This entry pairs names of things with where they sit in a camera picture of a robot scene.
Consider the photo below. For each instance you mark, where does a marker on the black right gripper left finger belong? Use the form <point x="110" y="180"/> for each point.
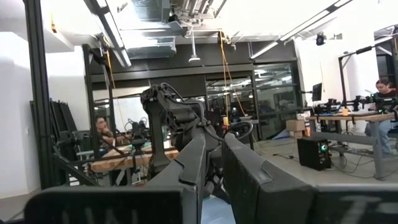
<point x="192" y="161"/>

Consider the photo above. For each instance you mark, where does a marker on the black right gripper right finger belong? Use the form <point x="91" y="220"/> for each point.
<point x="248" y="180"/>

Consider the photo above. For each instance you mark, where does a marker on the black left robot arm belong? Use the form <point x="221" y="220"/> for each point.
<point x="174" y="112"/>

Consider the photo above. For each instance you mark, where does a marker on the small background robot arm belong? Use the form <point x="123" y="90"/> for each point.
<point x="136" y="132"/>

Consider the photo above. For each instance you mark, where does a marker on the small orange cup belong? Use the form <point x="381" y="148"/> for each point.
<point x="345" y="112"/>

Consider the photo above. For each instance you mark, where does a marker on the wooden workbench with clutter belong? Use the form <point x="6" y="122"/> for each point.
<point x="124" y="161"/>

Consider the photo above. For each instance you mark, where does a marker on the black computer tower green light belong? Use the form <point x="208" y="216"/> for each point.
<point x="312" y="154"/>

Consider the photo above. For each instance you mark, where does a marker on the brown cardboard box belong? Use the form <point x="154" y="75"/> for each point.
<point x="295" y="126"/>

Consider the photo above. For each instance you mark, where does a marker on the seated person by wooden workbench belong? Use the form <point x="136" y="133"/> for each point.
<point x="104" y="129"/>

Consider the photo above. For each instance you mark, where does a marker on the white pendant ceiling lamp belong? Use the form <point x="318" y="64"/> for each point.
<point x="194" y="49"/>

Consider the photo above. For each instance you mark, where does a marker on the black computer monitor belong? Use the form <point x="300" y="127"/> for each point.
<point x="317" y="91"/>

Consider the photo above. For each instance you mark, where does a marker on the wooden table with grey legs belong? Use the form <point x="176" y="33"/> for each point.
<point x="357" y="118"/>

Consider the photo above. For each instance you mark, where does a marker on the black robot arms on table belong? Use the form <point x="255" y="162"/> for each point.
<point x="357" y="102"/>

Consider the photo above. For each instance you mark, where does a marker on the stacked black panels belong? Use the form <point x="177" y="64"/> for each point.
<point x="60" y="124"/>

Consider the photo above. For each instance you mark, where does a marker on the wide ceiling light strip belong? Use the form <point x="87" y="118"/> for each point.
<point x="113" y="34"/>

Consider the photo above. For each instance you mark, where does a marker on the seated person at robot table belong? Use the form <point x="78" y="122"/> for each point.
<point x="384" y="102"/>

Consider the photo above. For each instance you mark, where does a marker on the black ceiling spotlight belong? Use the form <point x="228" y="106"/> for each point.
<point x="320" y="39"/>

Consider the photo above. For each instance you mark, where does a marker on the long ceiling light strip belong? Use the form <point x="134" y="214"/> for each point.
<point x="298" y="29"/>

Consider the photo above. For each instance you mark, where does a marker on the black aluminium rig frame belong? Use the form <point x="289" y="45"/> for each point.
<point x="38" y="109"/>

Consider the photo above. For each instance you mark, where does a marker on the black station frame with bar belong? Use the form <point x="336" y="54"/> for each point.
<point x="363" y="49"/>

